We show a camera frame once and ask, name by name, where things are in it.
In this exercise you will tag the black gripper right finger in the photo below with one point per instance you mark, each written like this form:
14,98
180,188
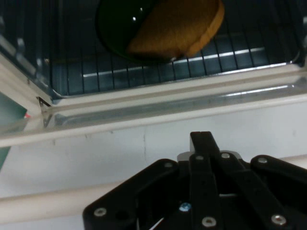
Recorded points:
259,191

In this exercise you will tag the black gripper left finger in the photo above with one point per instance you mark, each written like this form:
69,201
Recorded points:
148,191

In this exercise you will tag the green patterned mat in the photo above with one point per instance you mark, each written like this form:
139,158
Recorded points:
9,110

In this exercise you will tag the toasted bread slice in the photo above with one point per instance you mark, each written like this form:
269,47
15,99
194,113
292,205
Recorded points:
177,28

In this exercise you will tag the dark green round plate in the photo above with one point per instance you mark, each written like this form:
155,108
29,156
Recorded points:
117,26

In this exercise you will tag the cream toaster oven body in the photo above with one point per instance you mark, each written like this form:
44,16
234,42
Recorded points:
28,36

